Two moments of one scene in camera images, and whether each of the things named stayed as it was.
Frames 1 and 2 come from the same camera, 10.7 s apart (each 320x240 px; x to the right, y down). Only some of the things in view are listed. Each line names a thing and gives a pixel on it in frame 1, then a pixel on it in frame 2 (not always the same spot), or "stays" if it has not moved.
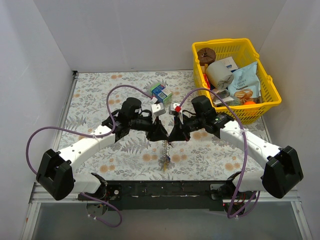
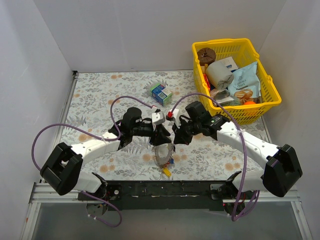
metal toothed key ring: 166,148 -> 163,162
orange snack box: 207,82 stays
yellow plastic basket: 242,52 stays
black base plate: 192,195 stays
